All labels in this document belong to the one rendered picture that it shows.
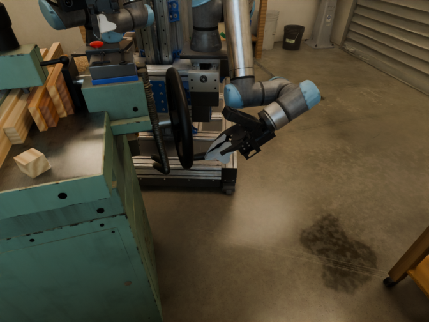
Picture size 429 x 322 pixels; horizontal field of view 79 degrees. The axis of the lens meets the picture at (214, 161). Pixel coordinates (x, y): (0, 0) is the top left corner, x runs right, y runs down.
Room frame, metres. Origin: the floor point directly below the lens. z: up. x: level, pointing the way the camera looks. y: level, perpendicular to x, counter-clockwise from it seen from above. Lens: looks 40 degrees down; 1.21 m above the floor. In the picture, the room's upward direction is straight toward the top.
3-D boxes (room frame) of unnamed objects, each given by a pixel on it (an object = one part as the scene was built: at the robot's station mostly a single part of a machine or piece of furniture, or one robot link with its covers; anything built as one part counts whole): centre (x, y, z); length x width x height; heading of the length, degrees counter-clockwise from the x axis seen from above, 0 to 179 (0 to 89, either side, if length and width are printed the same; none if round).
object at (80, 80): (0.61, 0.31, 0.95); 0.09 x 0.07 x 0.09; 16
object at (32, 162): (0.34, 0.31, 0.92); 0.03 x 0.03 x 0.03; 58
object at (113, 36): (1.03, 0.36, 0.98); 0.11 x 0.08 x 0.11; 141
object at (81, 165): (0.60, 0.33, 0.87); 0.61 x 0.30 x 0.06; 16
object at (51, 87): (0.62, 0.37, 0.94); 0.20 x 0.02 x 0.08; 16
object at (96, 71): (0.63, 0.25, 0.99); 0.13 x 0.11 x 0.06; 16
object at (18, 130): (0.68, 0.46, 0.92); 0.55 x 0.02 x 0.04; 16
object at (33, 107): (0.57, 0.39, 0.93); 0.22 x 0.01 x 0.06; 16
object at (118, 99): (0.63, 0.25, 0.92); 0.15 x 0.13 x 0.09; 16
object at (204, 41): (1.30, 0.04, 0.87); 0.15 x 0.15 x 0.10
